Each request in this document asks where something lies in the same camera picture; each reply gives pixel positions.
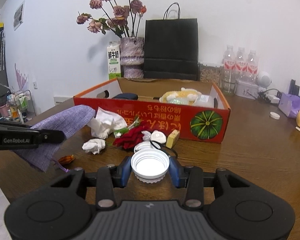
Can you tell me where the right water bottle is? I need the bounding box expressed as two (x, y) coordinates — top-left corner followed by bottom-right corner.
(246, 50), (258, 83)

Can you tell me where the white round speaker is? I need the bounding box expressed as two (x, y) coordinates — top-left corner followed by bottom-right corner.
(257, 71), (272, 92)

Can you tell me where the small white tissue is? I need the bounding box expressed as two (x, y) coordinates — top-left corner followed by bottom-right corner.
(82, 139), (106, 154)

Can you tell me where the left water bottle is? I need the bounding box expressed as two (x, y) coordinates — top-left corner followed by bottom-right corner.
(223, 45), (235, 82)

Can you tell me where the white plastic jar lid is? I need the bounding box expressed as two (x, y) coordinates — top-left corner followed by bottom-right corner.
(130, 148), (170, 184)

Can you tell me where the dried rose bouquet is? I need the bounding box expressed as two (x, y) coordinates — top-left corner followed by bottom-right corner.
(76, 0), (147, 38)

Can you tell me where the red cardboard pumpkin box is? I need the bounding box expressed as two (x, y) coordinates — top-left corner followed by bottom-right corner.
(74, 78), (231, 143)

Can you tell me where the middle water bottle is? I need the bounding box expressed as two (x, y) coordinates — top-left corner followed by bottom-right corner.
(235, 47), (247, 81)

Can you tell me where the white shell ornament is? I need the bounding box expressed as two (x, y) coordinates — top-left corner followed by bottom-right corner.
(151, 130), (167, 144)

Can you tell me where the yellow eraser block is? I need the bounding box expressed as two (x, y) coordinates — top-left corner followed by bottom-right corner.
(166, 131), (180, 149)

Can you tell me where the red fabric rose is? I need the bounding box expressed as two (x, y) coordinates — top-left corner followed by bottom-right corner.
(113, 116), (146, 150)

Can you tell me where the orange dried flower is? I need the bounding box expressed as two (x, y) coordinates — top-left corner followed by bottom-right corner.
(52, 154), (75, 173)

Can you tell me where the green white milk carton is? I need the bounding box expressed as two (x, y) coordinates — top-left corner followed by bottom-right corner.
(107, 41), (121, 80)

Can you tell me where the white patterned tin box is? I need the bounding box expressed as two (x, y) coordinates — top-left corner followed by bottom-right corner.
(235, 80), (259, 100)

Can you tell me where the small white round cap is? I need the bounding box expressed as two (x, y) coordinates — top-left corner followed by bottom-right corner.
(269, 112), (280, 120)

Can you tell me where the yellow white plush toy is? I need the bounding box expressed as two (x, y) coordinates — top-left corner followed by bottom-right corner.
(159, 88), (202, 106)

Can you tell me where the water bottle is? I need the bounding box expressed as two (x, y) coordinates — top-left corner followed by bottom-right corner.
(235, 47), (247, 81)
(223, 45), (235, 82)
(246, 50), (258, 83)

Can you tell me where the white calendar card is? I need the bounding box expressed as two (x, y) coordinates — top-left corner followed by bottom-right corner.
(53, 96), (72, 106)

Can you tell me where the wire rack with items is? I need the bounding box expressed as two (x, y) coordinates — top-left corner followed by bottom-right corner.
(0, 83), (37, 124)

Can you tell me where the clear pellet storage container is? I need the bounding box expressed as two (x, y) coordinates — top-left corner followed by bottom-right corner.
(198, 63), (222, 85)

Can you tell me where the purple marbled vase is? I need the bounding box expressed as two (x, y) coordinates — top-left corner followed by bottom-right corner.
(120, 37), (145, 79)

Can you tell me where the purple tissue pack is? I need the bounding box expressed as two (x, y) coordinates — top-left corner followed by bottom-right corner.
(279, 93), (300, 119)

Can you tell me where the large white tissue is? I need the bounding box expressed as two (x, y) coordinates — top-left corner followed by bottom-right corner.
(87, 107), (127, 139)

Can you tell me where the empty clear glass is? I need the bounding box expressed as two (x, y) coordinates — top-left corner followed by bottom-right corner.
(221, 74), (236, 94)

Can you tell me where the black upright device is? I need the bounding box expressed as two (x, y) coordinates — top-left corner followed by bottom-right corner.
(288, 79), (300, 96)

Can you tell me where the purple woven cloth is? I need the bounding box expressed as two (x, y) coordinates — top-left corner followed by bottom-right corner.
(14, 105), (96, 172)

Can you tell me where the black paper shopping bag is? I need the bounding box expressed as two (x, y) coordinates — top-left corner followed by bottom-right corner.
(143, 8), (198, 81)

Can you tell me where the white power adapter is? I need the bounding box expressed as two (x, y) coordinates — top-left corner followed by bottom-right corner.
(265, 94), (280, 105)

